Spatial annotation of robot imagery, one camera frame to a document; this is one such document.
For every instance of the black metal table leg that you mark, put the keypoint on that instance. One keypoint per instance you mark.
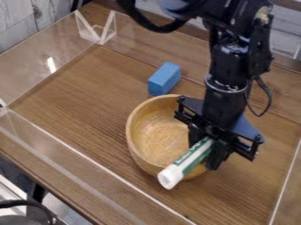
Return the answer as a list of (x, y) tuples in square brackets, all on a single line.
[(39, 192)]

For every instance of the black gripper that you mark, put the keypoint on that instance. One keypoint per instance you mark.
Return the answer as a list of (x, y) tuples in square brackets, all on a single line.
[(240, 138)]

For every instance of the blue rectangular block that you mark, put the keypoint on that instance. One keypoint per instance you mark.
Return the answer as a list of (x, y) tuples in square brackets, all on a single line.
[(164, 79)]

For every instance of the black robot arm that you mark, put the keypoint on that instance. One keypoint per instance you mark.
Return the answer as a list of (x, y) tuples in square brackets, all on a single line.
[(240, 25)]

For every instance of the clear acrylic barrier wall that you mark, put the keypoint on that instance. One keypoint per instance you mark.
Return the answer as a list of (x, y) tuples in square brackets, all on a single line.
[(102, 195)]

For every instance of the green white marker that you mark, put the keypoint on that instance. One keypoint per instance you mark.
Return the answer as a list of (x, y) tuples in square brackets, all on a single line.
[(181, 167)]

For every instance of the clear acrylic corner bracket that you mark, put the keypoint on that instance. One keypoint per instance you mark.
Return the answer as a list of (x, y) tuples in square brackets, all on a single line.
[(96, 33)]

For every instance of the brown wooden bowl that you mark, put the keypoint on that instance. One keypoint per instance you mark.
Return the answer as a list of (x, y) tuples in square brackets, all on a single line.
[(157, 137)]

